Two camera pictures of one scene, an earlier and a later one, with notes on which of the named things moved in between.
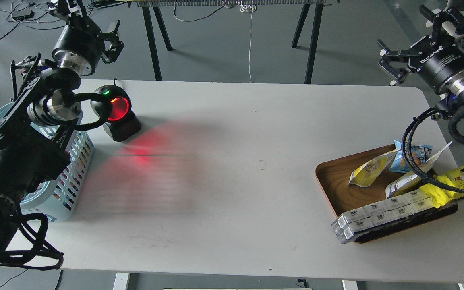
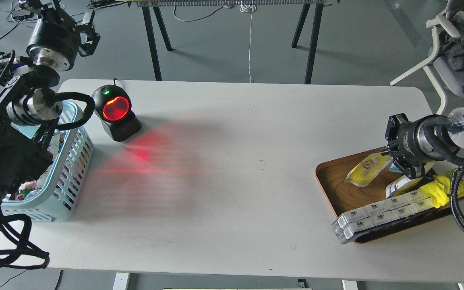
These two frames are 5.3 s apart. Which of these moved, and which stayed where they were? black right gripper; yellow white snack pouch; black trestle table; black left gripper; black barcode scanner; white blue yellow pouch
Moved: black right gripper; black left gripper
Stayed: black trestle table; black barcode scanner; yellow white snack pouch; white blue yellow pouch
